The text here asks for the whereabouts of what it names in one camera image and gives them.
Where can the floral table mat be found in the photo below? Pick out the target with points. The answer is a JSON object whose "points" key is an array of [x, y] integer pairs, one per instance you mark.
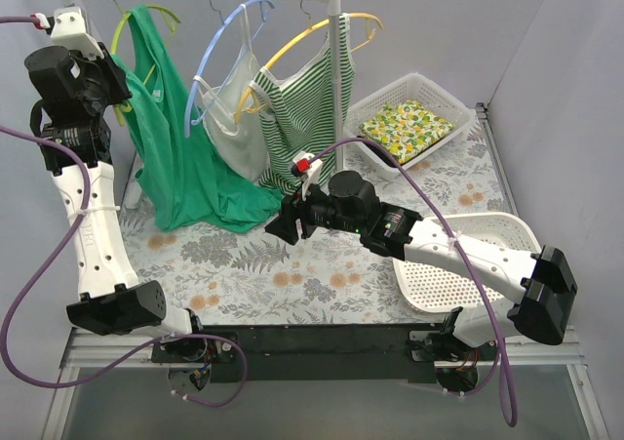
{"points": [[254, 278]]}

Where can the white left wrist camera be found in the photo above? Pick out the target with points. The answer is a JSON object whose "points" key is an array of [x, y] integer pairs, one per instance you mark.
{"points": [[71, 30]]}

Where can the blue hanger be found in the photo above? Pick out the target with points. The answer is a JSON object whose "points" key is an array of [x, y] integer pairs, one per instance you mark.
{"points": [[231, 44]]}

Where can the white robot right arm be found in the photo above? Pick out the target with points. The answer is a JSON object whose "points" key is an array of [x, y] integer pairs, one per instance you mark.
{"points": [[537, 289]]}

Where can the yellow hanger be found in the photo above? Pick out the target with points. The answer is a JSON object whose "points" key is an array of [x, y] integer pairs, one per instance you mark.
{"points": [[298, 29]]}

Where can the white tank top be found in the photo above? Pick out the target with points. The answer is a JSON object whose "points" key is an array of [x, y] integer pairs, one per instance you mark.
{"points": [[238, 140]]}

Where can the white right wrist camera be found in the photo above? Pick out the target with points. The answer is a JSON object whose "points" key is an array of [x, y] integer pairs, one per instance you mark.
{"points": [[307, 170]]}

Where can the black folded cloth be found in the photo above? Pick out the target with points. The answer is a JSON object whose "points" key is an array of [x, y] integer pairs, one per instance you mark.
{"points": [[380, 153]]}

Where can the lime green hanger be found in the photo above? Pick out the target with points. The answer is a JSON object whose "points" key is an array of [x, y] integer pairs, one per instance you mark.
{"points": [[148, 43]]}

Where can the green striped tank top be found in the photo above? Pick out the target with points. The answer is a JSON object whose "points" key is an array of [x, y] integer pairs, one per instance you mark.
{"points": [[297, 114]]}

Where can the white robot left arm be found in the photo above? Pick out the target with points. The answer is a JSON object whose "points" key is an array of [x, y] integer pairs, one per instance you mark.
{"points": [[111, 300]]}

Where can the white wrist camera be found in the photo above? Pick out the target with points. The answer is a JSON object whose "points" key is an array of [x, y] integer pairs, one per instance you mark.
{"points": [[307, 170], [71, 30]]}

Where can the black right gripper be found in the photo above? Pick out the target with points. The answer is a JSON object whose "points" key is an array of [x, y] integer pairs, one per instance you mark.
{"points": [[296, 216]]}

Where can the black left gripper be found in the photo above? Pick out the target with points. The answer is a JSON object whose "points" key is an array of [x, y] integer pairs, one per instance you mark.
{"points": [[113, 76]]}

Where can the white laundry basket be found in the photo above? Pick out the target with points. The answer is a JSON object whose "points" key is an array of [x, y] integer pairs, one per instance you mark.
{"points": [[434, 279]]}

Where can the white basket with cloths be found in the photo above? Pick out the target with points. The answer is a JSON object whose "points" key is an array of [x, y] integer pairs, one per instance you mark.
{"points": [[413, 86]]}

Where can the lemon print folded cloth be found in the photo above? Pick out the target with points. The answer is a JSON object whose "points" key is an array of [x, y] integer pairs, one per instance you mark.
{"points": [[406, 130]]}

